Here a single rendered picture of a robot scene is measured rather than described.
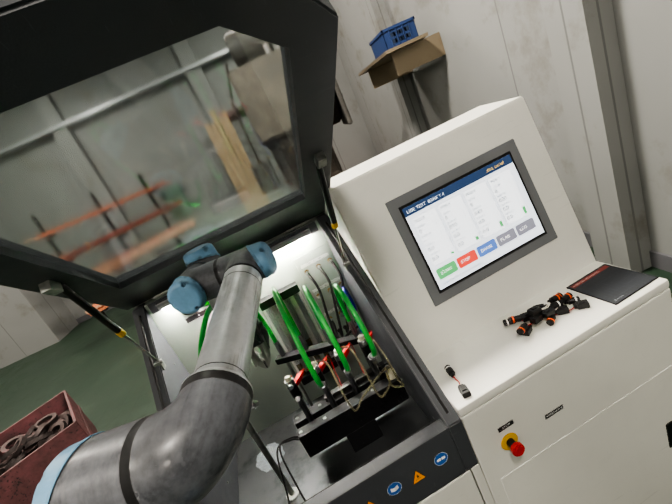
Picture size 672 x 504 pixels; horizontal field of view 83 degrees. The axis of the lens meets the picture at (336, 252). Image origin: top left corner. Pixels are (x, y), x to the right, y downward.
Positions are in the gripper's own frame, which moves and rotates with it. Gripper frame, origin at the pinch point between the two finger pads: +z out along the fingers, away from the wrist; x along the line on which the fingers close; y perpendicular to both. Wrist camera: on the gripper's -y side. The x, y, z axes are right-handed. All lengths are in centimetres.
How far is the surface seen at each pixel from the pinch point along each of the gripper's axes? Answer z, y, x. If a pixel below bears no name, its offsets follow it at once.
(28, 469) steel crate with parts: 75, -170, -195
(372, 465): 28.8, 19.5, 12.7
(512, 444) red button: 42, 24, 47
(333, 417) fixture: 25.8, 0.8, 8.7
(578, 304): 24, 14, 84
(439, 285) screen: 8, -4, 55
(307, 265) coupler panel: -8.1, -31.7, 23.6
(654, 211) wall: 83, -82, 237
